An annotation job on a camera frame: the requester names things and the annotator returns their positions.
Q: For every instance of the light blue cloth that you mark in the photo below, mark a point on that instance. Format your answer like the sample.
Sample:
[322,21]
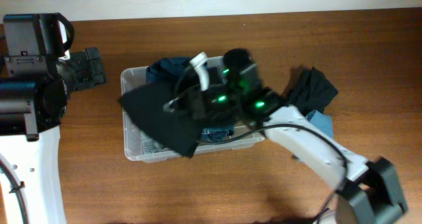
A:
[321,121]

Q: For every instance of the black cloth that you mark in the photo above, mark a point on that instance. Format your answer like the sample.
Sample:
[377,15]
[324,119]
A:
[312,92]
[144,106]

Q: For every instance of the clear plastic storage bin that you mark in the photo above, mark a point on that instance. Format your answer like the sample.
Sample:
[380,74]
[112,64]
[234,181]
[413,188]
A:
[132,145]

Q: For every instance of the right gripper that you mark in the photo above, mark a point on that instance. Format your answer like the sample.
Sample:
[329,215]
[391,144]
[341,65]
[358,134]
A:
[199,100]

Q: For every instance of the light blue jeans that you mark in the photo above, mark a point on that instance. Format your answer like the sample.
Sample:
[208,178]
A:
[149,145]

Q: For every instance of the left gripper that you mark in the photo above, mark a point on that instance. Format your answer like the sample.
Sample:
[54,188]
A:
[91,69]

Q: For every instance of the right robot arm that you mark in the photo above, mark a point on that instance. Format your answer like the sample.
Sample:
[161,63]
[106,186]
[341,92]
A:
[364,191]

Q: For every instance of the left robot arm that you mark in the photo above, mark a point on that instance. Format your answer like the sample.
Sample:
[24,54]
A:
[34,98]

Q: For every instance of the dark blue jeans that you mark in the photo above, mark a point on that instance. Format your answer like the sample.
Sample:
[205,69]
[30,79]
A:
[171,69]

